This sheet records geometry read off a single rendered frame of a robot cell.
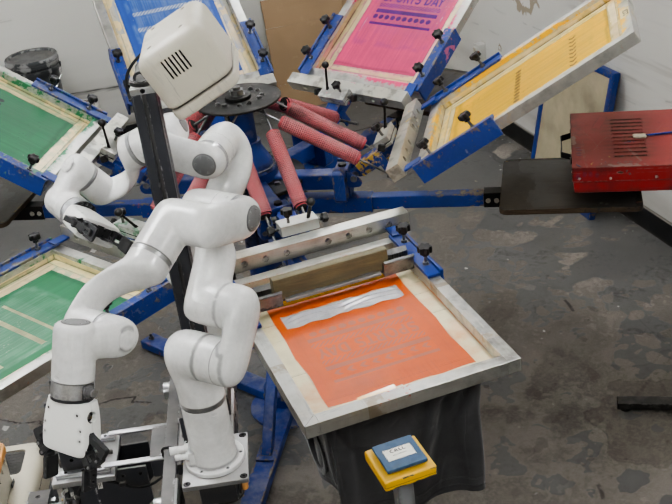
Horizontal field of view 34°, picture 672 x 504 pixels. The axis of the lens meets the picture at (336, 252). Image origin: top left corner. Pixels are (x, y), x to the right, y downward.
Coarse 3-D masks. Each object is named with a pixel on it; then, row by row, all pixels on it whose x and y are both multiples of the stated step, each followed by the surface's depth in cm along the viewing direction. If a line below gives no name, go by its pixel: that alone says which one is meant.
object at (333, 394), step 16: (304, 304) 320; (320, 304) 319; (272, 320) 315; (320, 320) 312; (336, 320) 310; (288, 336) 306; (304, 352) 298; (304, 368) 291; (320, 368) 290; (320, 384) 284; (336, 384) 283; (352, 384) 282; (368, 384) 282; (384, 384) 281; (400, 384) 280; (336, 400) 277; (352, 400) 276
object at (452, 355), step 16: (352, 288) 325; (368, 288) 324; (400, 288) 322; (384, 304) 315; (400, 304) 314; (416, 304) 313; (416, 320) 306; (432, 320) 305; (432, 336) 298; (448, 336) 297; (448, 352) 290; (464, 352) 289; (400, 368) 286; (416, 368) 285; (432, 368) 284; (448, 368) 284
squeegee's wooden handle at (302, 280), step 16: (352, 256) 320; (368, 256) 321; (384, 256) 323; (288, 272) 317; (304, 272) 316; (320, 272) 318; (336, 272) 320; (352, 272) 321; (368, 272) 323; (272, 288) 315; (288, 288) 316; (304, 288) 318
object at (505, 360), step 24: (384, 240) 342; (312, 264) 334; (432, 288) 317; (456, 312) 303; (264, 336) 301; (480, 336) 290; (264, 360) 292; (504, 360) 278; (288, 384) 280; (408, 384) 274; (432, 384) 272; (456, 384) 274; (336, 408) 268; (360, 408) 267; (384, 408) 269; (312, 432) 265
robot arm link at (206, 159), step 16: (176, 128) 239; (176, 144) 234; (192, 144) 234; (208, 144) 234; (144, 160) 246; (176, 160) 236; (192, 160) 235; (208, 160) 234; (224, 160) 236; (208, 176) 236
